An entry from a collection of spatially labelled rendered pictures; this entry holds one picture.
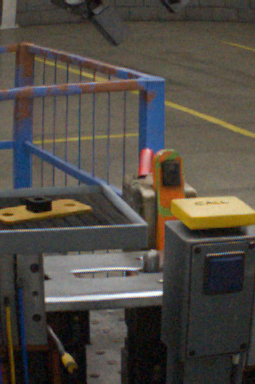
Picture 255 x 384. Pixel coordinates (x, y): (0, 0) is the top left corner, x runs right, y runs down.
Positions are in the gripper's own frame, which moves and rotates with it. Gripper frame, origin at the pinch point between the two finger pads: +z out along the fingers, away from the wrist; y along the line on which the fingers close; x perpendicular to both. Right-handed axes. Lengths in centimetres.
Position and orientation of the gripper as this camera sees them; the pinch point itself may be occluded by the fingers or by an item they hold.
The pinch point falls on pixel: (146, 17)
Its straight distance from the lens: 112.2
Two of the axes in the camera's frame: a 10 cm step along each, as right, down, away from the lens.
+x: 5.1, -5.8, 6.4
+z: 6.1, 7.6, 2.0
